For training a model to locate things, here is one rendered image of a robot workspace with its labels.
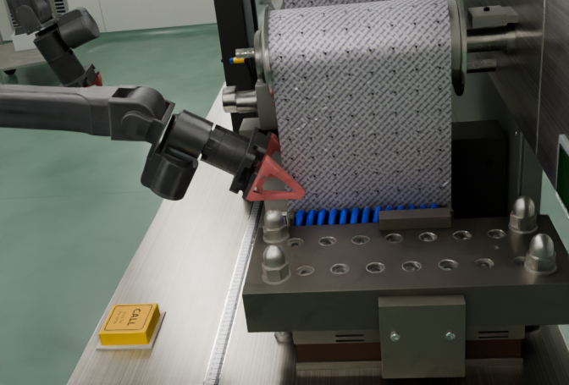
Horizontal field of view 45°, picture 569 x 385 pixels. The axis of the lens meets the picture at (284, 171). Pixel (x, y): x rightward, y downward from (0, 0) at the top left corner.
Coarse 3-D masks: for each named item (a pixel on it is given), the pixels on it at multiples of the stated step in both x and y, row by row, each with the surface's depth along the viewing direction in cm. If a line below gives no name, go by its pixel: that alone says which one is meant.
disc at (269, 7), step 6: (270, 6) 95; (270, 12) 94; (264, 18) 91; (264, 24) 91; (264, 30) 90; (264, 36) 90; (264, 42) 90; (264, 48) 90; (270, 66) 91; (270, 72) 91; (270, 78) 91; (270, 84) 92; (270, 90) 92
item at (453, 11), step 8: (448, 0) 92; (448, 8) 90; (456, 8) 90; (456, 16) 89; (456, 24) 89; (456, 32) 88; (456, 40) 89; (456, 48) 89; (264, 56) 92; (456, 56) 89; (264, 64) 92; (456, 64) 90; (264, 72) 93; (456, 72) 91; (456, 80) 92
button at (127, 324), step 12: (120, 312) 101; (132, 312) 101; (144, 312) 100; (156, 312) 101; (108, 324) 99; (120, 324) 98; (132, 324) 98; (144, 324) 98; (156, 324) 101; (108, 336) 97; (120, 336) 97; (132, 336) 97; (144, 336) 97
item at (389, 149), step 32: (352, 96) 92; (384, 96) 92; (416, 96) 91; (448, 96) 91; (288, 128) 95; (320, 128) 95; (352, 128) 94; (384, 128) 94; (416, 128) 93; (448, 128) 93; (288, 160) 97; (320, 160) 97; (352, 160) 96; (384, 160) 96; (416, 160) 95; (448, 160) 95; (320, 192) 99; (352, 192) 99; (384, 192) 98; (416, 192) 98; (448, 192) 97
